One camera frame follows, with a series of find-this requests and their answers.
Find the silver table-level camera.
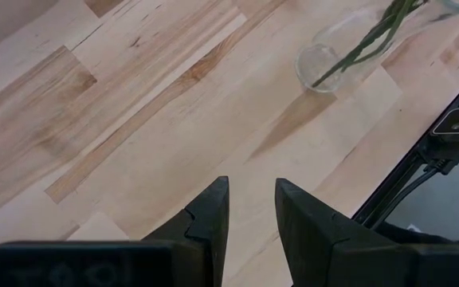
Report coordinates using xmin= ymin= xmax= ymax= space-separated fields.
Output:
xmin=430 ymin=104 xmax=459 ymax=139

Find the clear glass vase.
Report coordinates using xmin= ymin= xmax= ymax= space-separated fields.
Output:
xmin=294 ymin=0 xmax=459 ymax=96

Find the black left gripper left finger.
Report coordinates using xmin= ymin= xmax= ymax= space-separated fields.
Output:
xmin=0 ymin=175 xmax=231 ymax=287

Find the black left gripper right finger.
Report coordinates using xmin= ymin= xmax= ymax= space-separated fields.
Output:
xmin=274 ymin=177 xmax=459 ymax=287

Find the black camera cable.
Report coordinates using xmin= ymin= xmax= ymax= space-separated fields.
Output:
xmin=367 ymin=167 xmax=441 ymax=230

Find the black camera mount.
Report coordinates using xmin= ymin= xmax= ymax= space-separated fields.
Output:
xmin=415 ymin=131 xmax=459 ymax=176

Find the red artificial flower bunch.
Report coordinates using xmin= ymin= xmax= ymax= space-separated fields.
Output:
xmin=311 ymin=0 xmax=430 ymax=89

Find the black aluminium table frame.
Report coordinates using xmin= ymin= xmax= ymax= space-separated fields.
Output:
xmin=351 ymin=65 xmax=459 ymax=232

